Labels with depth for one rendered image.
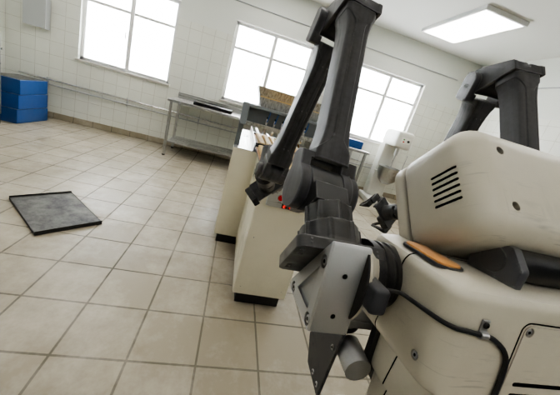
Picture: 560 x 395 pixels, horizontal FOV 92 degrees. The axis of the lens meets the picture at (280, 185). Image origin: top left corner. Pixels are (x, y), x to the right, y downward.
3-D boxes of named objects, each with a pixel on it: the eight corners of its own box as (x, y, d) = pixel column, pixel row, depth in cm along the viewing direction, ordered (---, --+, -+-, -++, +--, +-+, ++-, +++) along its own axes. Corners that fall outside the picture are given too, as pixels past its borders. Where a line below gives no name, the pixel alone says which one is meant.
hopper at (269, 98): (252, 103, 229) (257, 86, 225) (315, 121, 240) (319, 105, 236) (254, 104, 202) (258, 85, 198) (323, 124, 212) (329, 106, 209)
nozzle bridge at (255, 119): (234, 139, 238) (243, 100, 229) (311, 159, 252) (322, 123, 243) (232, 146, 207) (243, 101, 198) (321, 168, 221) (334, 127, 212)
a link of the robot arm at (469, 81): (481, 72, 64) (522, 82, 65) (466, 69, 68) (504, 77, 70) (404, 217, 85) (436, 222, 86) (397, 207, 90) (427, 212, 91)
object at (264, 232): (232, 245, 235) (258, 145, 210) (271, 252, 241) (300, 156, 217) (228, 303, 168) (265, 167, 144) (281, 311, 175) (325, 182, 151)
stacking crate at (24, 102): (18, 100, 422) (18, 87, 416) (47, 107, 430) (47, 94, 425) (-16, 101, 366) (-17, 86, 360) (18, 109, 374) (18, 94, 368)
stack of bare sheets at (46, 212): (102, 223, 211) (102, 220, 210) (34, 236, 178) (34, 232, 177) (71, 193, 241) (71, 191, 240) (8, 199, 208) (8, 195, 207)
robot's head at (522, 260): (584, 356, 31) (622, 274, 29) (499, 346, 28) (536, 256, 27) (518, 314, 38) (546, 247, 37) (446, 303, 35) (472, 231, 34)
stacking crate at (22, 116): (19, 113, 428) (19, 101, 423) (47, 120, 435) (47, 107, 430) (-17, 116, 371) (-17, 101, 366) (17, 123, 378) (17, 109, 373)
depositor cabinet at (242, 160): (222, 191, 351) (237, 127, 328) (276, 202, 365) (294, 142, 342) (211, 242, 230) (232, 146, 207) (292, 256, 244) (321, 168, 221)
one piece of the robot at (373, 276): (408, 267, 28) (383, 262, 28) (377, 359, 30) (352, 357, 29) (355, 227, 40) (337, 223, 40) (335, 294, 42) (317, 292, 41)
